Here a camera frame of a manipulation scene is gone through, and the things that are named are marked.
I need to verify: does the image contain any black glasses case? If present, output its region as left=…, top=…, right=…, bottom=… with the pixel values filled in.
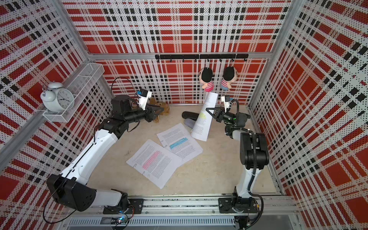
left=182, top=111, right=199, bottom=121

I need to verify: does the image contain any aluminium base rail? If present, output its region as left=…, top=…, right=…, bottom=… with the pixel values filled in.
left=57, top=194, right=302, bottom=230

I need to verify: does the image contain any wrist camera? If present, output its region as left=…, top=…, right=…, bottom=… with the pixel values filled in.
left=137, top=88, right=152, bottom=110
left=221, top=95, right=232, bottom=113

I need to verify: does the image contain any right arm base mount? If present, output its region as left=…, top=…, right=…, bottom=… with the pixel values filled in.
left=218, top=197, right=258, bottom=214

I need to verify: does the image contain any white wire shelf basket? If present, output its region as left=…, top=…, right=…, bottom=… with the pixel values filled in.
left=43, top=63, right=104, bottom=123

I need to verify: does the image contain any blue striped plush doll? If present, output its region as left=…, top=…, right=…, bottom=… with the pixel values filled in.
left=220, top=67, right=238, bottom=91

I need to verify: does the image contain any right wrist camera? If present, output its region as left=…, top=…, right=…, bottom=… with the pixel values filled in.
left=221, top=95, right=232, bottom=113

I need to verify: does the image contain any pink highlighted paper document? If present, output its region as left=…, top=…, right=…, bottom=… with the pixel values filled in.
left=126, top=140, right=182, bottom=189

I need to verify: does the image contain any brown teddy bear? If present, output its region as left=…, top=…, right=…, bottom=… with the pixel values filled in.
left=148, top=97, right=171, bottom=124

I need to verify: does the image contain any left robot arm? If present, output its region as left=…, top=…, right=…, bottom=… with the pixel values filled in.
left=47, top=95, right=164, bottom=212

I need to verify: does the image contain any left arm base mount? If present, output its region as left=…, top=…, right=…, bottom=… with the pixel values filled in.
left=103, top=198, right=144, bottom=214

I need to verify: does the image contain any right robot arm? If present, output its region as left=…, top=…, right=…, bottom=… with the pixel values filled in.
left=206, top=107, right=270, bottom=198

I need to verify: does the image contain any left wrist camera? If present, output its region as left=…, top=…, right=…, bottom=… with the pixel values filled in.
left=137, top=88, right=152, bottom=110

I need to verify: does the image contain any grey glasses case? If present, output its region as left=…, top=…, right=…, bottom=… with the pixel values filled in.
left=184, top=118, right=196, bottom=128

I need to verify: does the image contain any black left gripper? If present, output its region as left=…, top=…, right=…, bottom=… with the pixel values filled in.
left=124, top=103, right=164, bottom=124

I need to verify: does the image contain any yellow highlighted paper document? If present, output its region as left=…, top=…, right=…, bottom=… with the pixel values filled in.
left=191, top=92, right=218, bottom=141

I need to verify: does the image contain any pink striped plush doll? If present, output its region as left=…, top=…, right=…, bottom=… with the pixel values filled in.
left=199, top=67, right=214, bottom=92

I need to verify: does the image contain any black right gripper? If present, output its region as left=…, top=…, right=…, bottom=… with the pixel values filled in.
left=206, top=107, right=236, bottom=126

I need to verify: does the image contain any blue highlighted paper document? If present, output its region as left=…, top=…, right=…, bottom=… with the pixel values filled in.
left=157, top=123, right=203, bottom=165

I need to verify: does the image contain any white alarm clock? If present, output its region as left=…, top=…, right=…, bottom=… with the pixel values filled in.
left=40, top=81, right=75, bottom=113

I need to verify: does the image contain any black wall hook rail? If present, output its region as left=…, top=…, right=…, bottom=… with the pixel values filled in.
left=155, top=54, right=249, bottom=61

